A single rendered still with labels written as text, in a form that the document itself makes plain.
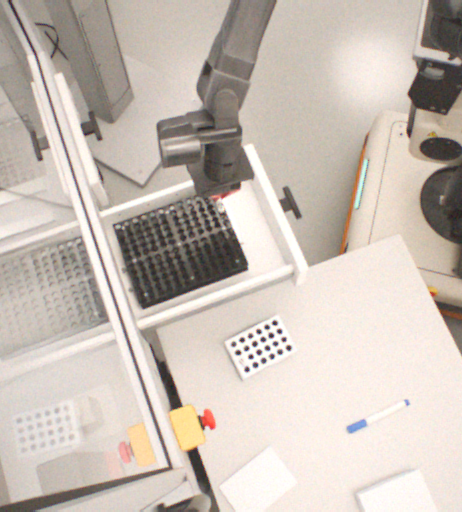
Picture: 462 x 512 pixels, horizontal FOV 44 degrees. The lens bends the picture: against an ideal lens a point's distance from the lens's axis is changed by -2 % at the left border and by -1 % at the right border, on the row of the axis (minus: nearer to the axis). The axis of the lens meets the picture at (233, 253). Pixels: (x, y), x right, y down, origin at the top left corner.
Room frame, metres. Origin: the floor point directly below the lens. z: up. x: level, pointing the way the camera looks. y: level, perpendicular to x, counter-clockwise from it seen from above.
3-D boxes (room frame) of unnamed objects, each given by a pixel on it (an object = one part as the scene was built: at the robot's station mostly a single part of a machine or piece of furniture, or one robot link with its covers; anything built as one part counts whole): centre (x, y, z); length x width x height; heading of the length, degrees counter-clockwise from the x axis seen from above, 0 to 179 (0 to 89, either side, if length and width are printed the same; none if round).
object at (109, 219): (0.38, 0.11, 0.86); 0.40 x 0.26 x 0.06; 111
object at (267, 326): (0.20, -0.06, 0.78); 0.12 x 0.08 x 0.04; 117
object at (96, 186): (0.64, 0.33, 0.87); 0.29 x 0.02 x 0.11; 21
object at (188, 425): (0.04, 0.08, 0.88); 0.07 x 0.05 x 0.07; 21
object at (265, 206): (0.46, -0.08, 0.87); 0.29 x 0.02 x 0.11; 21
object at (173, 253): (0.38, 0.11, 0.87); 0.22 x 0.18 x 0.06; 111
